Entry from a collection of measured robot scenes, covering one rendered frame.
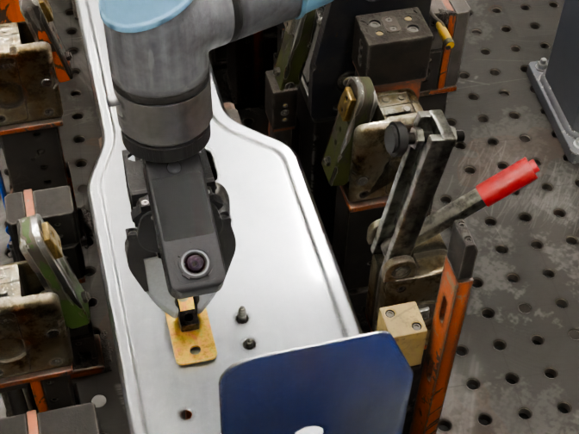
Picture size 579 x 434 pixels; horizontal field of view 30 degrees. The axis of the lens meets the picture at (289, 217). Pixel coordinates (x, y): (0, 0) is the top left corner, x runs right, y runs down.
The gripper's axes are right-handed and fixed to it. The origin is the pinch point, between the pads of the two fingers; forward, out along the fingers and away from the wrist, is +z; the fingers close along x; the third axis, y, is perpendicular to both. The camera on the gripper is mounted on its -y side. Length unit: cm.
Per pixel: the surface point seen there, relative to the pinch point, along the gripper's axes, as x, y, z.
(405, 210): -19.0, -3.0, -10.5
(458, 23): -36.4, 29.0, -6.4
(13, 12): 13, 78, 14
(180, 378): 1.8, -5.1, 3.1
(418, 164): -19.8, -2.9, -15.4
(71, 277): 9.8, 5.2, -1.5
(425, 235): -21.7, -1.6, -5.6
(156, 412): 4.4, -8.0, 3.4
